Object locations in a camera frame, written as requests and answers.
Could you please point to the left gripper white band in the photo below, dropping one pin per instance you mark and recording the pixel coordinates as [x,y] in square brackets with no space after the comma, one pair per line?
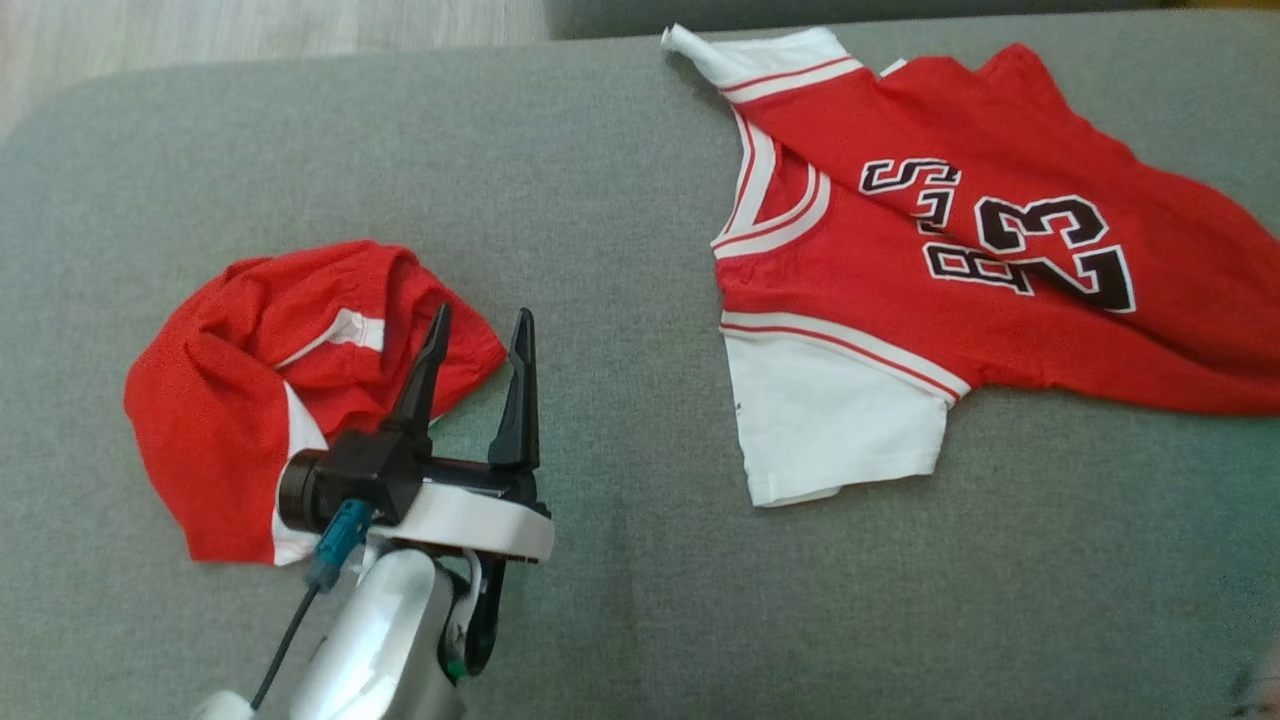
[470,520]

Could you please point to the red shorts with white stripes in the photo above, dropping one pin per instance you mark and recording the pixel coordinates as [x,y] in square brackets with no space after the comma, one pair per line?
[220,400]

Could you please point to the red basketball jersey number 23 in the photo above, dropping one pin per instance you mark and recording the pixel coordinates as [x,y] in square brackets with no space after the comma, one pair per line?
[900,300]

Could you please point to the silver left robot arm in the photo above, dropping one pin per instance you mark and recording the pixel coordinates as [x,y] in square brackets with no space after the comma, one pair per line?
[390,640]

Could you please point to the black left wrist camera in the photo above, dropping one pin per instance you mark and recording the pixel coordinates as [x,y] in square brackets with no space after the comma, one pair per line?
[350,475]

